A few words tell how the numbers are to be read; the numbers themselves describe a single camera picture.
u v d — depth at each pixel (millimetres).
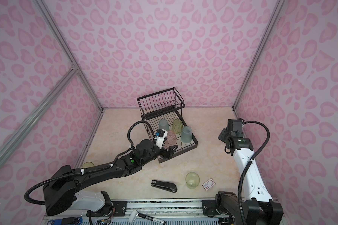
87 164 817
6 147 542
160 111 1048
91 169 487
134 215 688
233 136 575
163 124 932
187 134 964
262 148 515
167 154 690
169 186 759
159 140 675
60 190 413
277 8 702
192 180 818
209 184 803
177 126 959
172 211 731
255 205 386
